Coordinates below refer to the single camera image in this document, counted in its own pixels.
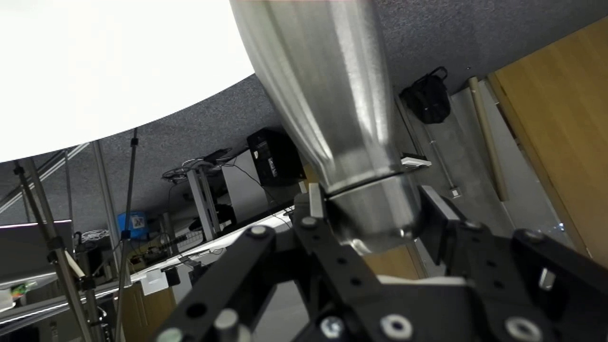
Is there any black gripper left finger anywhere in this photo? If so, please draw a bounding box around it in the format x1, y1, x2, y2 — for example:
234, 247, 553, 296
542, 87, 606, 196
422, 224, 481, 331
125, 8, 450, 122
154, 182, 325, 342

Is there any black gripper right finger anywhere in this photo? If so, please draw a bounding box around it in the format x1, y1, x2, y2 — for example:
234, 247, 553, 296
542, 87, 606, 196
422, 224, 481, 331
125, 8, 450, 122
418, 186, 608, 342

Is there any silver metal flask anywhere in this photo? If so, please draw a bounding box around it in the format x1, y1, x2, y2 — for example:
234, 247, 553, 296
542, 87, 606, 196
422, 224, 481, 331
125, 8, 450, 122
230, 0, 422, 253

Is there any black bag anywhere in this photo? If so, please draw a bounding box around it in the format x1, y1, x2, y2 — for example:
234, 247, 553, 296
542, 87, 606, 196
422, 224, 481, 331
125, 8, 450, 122
399, 66, 450, 123

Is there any round white table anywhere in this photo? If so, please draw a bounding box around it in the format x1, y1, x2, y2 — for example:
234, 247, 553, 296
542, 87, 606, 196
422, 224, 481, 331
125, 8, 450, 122
0, 0, 253, 161

